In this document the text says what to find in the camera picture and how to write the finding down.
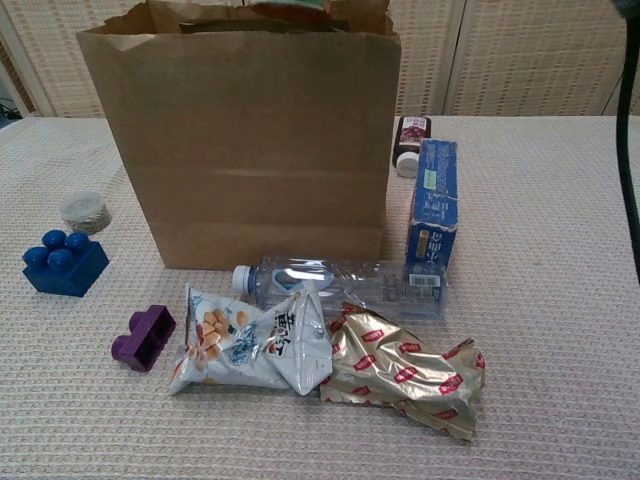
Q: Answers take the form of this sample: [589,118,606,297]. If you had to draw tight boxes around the clear plastic water bottle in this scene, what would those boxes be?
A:
[231,255,448,325]

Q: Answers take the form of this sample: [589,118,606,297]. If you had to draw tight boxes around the blue orange biscuit box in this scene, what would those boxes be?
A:
[405,138,459,271]

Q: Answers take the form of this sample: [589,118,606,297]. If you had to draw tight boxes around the gold foil snack packet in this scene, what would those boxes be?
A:
[319,299,487,441]

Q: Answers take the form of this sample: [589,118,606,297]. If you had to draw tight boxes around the silver snack packet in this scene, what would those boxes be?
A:
[168,282,335,397]

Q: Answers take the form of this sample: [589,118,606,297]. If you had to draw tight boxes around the green chip canister red lid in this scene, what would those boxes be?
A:
[248,0,334,12]

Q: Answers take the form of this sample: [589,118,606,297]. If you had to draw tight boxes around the brown paper bag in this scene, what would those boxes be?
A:
[75,0,403,271]

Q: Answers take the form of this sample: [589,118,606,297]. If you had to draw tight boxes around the dark juice bottle white cap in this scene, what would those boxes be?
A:
[392,115,432,179]

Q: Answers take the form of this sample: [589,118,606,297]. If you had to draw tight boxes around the purple toy brick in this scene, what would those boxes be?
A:
[110,304,177,373]

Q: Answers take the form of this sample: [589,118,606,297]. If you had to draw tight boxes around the blue toy brick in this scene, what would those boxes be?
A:
[22,229,110,298]

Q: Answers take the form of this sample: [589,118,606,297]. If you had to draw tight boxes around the beige bamboo folding screen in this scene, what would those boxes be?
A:
[0,0,640,119]

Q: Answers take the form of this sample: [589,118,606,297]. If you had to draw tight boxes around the white woven tablecloth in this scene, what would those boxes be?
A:
[0,115,640,480]

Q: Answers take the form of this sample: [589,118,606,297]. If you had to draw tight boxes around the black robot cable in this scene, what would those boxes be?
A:
[613,0,640,287]

